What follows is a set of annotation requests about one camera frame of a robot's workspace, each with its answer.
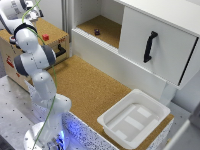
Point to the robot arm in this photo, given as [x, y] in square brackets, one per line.
[43, 86]

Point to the white cabinet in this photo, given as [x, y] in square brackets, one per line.
[100, 60]

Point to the purple block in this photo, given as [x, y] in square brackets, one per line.
[97, 32]

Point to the white plastic box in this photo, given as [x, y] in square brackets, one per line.
[133, 121]

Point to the wooden drawer box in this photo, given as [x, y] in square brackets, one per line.
[50, 28]

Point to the white sliding door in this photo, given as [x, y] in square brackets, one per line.
[166, 50]

